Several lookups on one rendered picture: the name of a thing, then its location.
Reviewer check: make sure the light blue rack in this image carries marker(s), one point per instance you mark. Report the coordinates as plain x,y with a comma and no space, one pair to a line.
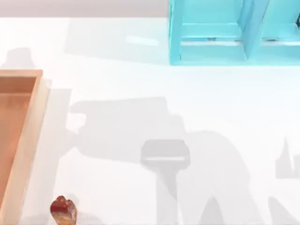
211,54

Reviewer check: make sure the shallow salmon-coloured box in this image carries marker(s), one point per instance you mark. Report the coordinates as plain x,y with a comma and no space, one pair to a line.
25,131

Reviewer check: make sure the brown bread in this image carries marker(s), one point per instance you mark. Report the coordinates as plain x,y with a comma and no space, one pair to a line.
63,211

